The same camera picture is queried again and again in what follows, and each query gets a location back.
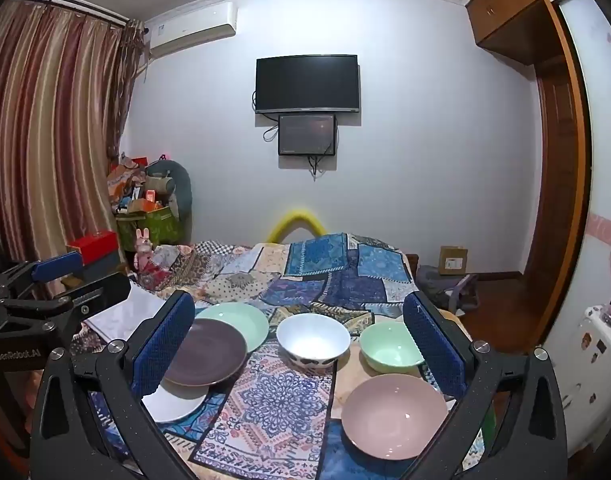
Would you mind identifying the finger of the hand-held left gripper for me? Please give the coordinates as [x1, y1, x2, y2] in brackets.
[0, 272, 132, 321]
[0, 251, 84, 291]

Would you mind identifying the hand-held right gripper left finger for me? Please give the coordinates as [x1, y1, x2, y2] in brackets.
[29, 287, 196, 480]

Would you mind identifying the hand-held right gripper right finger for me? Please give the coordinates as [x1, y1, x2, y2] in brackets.
[403, 289, 569, 480]

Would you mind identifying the light green bowl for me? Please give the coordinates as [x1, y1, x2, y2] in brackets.
[360, 321, 426, 375]

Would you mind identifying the dark purple plate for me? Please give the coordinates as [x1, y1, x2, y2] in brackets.
[160, 318, 248, 387]

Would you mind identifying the white plate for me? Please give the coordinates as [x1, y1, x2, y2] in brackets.
[142, 379, 208, 423]

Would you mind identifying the pink bowl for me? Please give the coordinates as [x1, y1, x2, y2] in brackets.
[341, 375, 449, 461]

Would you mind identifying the light green plate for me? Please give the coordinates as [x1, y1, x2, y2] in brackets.
[195, 302, 270, 354]

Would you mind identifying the white bowl with dark spots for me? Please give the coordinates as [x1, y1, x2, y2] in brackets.
[276, 313, 351, 370]

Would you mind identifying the dark blue box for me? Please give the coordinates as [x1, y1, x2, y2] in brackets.
[82, 250, 121, 279]

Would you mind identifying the white folded cloth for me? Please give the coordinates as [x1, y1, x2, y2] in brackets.
[82, 285, 171, 341]

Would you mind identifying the red box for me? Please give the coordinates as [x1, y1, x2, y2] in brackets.
[66, 230, 118, 264]

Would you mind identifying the pink bunny toy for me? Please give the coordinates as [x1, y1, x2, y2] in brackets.
[134, 228, 156, 273]

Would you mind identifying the grey bag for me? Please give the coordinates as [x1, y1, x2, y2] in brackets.
[416, 265, 466, 307]

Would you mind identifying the green bag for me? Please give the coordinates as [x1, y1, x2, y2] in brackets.
[116, 205, 181, 247]

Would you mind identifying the cardboard box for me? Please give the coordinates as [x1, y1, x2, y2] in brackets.
[439, 245, 469, 276]

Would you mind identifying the patchwork printed blanket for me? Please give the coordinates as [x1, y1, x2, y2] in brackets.
[70, 232, 491, 480]

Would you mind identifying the striped brown curtain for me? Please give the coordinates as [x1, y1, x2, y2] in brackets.
[0, 0, 146, 281]

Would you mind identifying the white cabinet with stickers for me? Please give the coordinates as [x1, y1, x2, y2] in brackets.
[545, 305, 611, 461]

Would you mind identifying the yellow foam tube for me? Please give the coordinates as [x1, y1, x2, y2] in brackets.
[266, 210, 327, 244]

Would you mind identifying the white air conditioner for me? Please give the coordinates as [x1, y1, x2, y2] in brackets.
[144, 1, 237, 59]

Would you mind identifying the wooden wardrobe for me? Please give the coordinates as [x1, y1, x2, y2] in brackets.
[464, 0, 593, 351]

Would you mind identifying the small black wall monitor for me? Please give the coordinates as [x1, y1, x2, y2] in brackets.
[278, 114, 337, 157]

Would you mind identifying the curtain rail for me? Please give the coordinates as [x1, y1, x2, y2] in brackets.
[8, 0, 146, 28]

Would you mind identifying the black wall television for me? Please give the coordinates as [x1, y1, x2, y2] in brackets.
[256, 54, 361, 114]

